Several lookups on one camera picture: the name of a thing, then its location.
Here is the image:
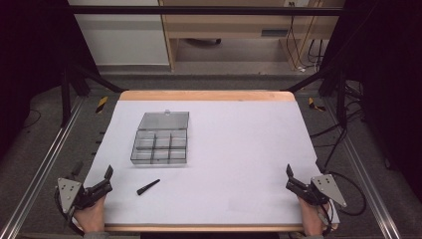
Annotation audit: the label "black hanging cables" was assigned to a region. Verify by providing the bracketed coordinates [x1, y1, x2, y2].
[306, 39, 325, 67]

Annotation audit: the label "black diagonal frame strut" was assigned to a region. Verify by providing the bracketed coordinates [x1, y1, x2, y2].
[70, 64, 126, 95]
[281, 68, 333, 94]

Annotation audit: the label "yellow black striped tape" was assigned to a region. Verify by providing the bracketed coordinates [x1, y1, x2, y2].
[308, 97, 326, 113]
[95, 96, 109, 115]

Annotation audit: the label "clear plastic compartment box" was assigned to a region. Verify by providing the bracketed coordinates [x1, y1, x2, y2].
[129, 109, 190, 165]

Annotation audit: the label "wooden desk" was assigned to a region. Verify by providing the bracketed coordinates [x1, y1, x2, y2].
[158, 0, 344, 72]

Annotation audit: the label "white table mat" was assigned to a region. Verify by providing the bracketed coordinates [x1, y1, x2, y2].
[83, 100, 341, 226]

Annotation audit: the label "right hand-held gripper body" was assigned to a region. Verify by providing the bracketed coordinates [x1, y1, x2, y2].
[285, 174, 348, 209]

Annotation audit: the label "white cabinet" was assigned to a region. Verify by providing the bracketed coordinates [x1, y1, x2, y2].
[68, 0, 170, 67]

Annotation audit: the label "black upright frame post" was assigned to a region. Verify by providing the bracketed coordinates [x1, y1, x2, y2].
[335, 69, 348, 129]
[61, 63, 73, 127]

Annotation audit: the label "thin black floor cable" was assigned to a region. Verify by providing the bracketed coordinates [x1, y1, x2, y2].
[22, 109, 43, 129]

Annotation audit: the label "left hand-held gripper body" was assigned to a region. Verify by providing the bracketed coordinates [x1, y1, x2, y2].
[54, 177, 113, 215]

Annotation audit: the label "aluminium rail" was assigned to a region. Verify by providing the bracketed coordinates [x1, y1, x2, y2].
[321, 97, 403, 239]
[0, 95, 87, 239]

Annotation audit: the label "black horizontal frame bar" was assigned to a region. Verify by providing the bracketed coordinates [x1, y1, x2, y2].
[68, 5, 346, 16]

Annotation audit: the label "small black tapered stick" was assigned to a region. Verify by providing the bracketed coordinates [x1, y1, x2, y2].
[135, 178, 161, 196]

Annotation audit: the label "person's right hand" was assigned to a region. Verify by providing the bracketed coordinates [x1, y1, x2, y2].
[297, 197, 330, 237]

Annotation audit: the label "black curtain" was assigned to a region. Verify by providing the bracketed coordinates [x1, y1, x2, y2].
[318, 0, 422, 202]
[0, 0, 102, 162]

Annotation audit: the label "person's left hand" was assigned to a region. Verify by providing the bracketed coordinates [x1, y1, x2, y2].
[73, 195, 106, 234]

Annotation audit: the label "yellow cable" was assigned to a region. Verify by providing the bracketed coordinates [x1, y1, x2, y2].
[286, 0, 325, 72]

